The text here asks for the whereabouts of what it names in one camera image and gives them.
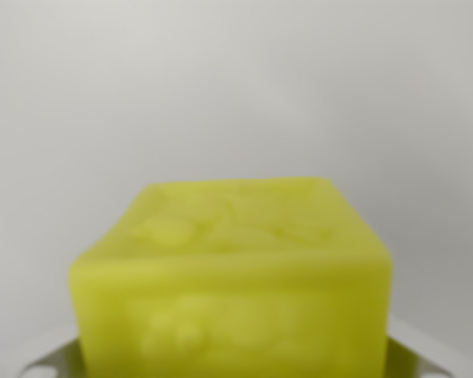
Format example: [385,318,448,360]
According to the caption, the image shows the black grey gripper left finger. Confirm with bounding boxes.
[17,335,88,378]

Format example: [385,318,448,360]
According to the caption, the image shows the black grey gripper right finger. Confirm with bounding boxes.
[385,313,456,378]

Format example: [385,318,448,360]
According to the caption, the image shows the yellow embossed cube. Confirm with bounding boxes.
[68,176,393,378]

